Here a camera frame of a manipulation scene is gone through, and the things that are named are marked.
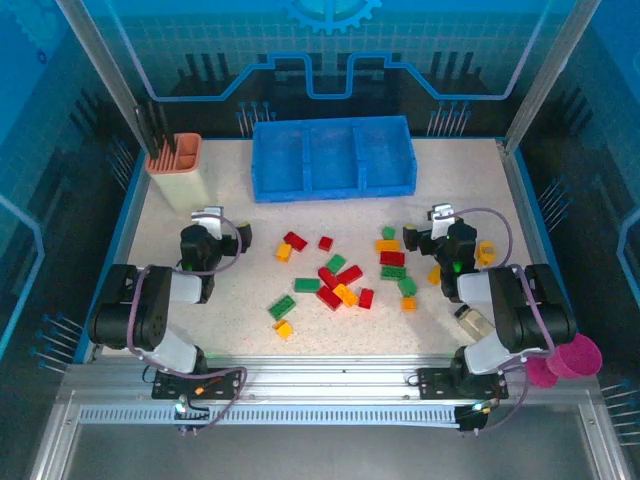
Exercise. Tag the small green lego brick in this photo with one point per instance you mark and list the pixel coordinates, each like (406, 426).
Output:
(388, 232)

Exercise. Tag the small red lego brick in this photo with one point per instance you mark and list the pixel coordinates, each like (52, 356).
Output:
(325, 243)

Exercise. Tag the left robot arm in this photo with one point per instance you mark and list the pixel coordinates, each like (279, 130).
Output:
(150, 310)

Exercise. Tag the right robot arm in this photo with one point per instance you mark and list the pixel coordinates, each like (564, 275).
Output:
(530, 310)

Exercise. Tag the yellow round toy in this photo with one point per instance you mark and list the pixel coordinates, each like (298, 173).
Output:
(486, 254)

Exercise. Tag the beige orange knife block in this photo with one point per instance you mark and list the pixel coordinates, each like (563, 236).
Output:
(185, 190)

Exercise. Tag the blue three-compartment bin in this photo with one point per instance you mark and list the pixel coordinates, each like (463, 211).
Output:
(280, 165)

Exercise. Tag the clear jar black cap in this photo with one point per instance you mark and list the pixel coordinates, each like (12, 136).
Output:
(472, 322)

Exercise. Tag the large magenta cup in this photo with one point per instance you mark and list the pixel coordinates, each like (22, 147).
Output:
(577, 355)

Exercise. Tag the black controller box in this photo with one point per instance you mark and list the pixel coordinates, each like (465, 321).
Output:
(472, 422)
(192, 420)

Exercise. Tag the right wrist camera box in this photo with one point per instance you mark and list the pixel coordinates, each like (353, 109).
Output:
(440, 215)

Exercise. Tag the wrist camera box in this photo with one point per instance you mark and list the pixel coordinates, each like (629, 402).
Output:
(207, 216)
(440, 215)

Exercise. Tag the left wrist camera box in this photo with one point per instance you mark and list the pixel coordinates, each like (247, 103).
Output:
(207, 216)

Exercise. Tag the aluminium table side rail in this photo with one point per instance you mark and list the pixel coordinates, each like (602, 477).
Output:
(514, 170)

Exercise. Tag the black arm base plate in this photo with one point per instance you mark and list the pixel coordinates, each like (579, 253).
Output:
(435, 382)
(225, 382)

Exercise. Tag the aluminium mounting rail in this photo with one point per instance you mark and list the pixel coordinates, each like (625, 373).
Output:
(325, 380)

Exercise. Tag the aluminium frame post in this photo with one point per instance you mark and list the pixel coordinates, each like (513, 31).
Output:
(547, 75)
(102, 45)

